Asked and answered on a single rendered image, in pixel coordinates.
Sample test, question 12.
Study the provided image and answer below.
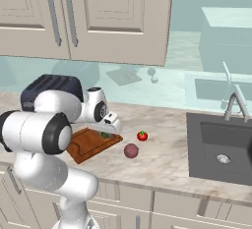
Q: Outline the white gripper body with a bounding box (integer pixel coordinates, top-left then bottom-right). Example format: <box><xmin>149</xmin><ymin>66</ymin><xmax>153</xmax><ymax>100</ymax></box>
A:
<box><xmin>87</xmin><ymin>120</ymin><xmax>123</xmax><ymax>137</ymax></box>

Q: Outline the brown wooden cutting board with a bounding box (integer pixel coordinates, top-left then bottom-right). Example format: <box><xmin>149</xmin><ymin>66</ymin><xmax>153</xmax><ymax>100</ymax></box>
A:
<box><xmin>65</xmin><ymin>127</ymin><xmax>125</xmax><ymax>165</ymax></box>

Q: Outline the reddish brown onion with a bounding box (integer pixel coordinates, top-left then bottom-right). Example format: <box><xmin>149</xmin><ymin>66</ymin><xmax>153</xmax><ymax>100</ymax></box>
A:
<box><xmin>123</xmin><ymin>143</ymin><xmax>140</xmax><ymax>159</ymax></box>

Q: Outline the red tomato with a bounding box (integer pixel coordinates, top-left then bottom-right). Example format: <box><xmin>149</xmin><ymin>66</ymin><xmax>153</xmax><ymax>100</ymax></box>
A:
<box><xmin>136</xmin><ymin>130</ymin><xmax>149</xmax><ymax>143</ymax></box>

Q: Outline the green vegetable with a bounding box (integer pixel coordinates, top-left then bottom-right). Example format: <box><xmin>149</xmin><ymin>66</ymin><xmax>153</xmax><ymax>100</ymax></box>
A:
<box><xmin>99</xmin><ymin>131</ymin><xmax>113</xmax><ymax>140</ymax></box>

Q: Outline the beige drawer front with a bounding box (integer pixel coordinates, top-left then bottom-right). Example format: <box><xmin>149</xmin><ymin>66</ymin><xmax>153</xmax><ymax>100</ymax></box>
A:
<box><xmin>94</xmin><ymin>180</ymin><xmax>154</xmax><ymax>211</ymax></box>
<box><xmin>152</xmin><ymin>190</ymin><xmax>206</xmax><ymax>218</ymax></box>

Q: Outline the dark blue toaster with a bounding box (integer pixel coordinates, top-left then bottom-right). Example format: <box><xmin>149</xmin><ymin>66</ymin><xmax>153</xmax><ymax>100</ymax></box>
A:
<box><xmin>20</xmin><ymin>74</ymin><xmax>85</xmax><ymax>112</ymax></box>

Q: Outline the beige lower cupboard door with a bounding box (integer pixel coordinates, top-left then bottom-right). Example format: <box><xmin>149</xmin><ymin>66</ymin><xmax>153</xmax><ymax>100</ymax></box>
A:
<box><xmin>0</xmin><ymin>169</ymin><xmax>42</xmax><ymax>229</ymax></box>
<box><xmin>86</xmin><ymin>208</ymin><xmax>153</xmax><ymax>229</ymax></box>

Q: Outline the beige cupboard door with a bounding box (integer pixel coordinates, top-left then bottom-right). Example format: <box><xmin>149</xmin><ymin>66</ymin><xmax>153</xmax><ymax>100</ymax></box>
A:
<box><xmin>0</xmin><ymin>169</ymin><xmax>42</xmax><ymax>229</ymax></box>
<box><xmin>57</xmin><ymin>0</ymin><xmax>175</xmax><ymax>68</ymax></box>
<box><xmin>0</xmin><ymin>0</ymin><xmax>72</xmax><ymax>61</ymax></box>
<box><xmin>86</xmin><ymin>208</ymin><xmax>153</xmax><ymax>229</ymax></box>

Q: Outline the dark grey sink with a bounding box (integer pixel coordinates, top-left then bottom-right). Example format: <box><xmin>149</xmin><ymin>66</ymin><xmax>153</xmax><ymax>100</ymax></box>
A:
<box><xmin>185</xmin><ymin>111</ymin><xmax>252</xmax><ymax>187</ymax></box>

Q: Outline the beige upper cupboard door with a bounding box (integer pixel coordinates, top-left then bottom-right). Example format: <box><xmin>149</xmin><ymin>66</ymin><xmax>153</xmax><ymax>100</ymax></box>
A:
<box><xmin>0</xmin><ymin>0</ymin><xmax>72</xmax><ymax>61</ymax></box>
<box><xmin>57</xmin><ymin>0</ymin><xmax>175</xmax><ymax>68</ymax></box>

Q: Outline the grey metal tap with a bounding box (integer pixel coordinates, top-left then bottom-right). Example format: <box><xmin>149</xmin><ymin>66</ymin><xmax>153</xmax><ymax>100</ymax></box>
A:
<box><xmin>223</xmin><ymin>91</ymin><xmax>252</xmax><ymax>124</ymax></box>

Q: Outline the grey cupboard door handle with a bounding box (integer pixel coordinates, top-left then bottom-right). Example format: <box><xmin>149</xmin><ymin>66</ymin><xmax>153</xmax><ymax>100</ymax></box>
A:
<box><xmin>64</xmin><ymin>0</ymin><xmax>80</xmax><ymax>48</ymax></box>
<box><xmin>45</xmin><ymin>0</ymin><xmax>63</xmax><ymax>47</ymax></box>

